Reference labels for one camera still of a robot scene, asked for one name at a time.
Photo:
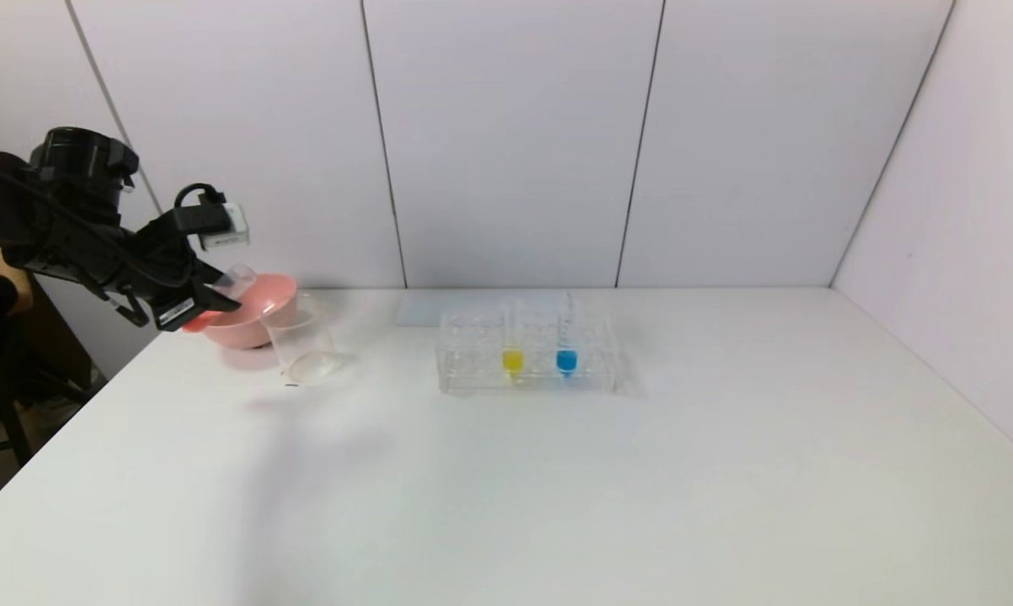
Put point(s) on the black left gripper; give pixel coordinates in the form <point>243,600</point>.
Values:
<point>175,309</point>

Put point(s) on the test tube with red pigment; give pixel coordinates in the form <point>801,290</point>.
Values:
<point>238,280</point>

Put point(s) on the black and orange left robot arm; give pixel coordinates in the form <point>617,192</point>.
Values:
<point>51,219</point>

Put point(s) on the clear glass beaker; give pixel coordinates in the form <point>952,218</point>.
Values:
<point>308,366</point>

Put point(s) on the test tube with yellow pigment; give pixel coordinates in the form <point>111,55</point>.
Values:
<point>513,363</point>

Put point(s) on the clear acrylic test tube rack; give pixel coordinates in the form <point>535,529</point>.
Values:
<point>540,383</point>

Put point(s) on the test tube with blue pigment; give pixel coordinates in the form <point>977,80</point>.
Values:
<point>566,362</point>

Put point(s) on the pink bowl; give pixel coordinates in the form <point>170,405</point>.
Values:
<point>253,324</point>

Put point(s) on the white paper sheet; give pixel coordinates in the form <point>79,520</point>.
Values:
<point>422,310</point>

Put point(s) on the black stool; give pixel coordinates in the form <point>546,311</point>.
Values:
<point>9,429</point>

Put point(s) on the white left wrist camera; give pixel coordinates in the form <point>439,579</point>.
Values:
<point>224,225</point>

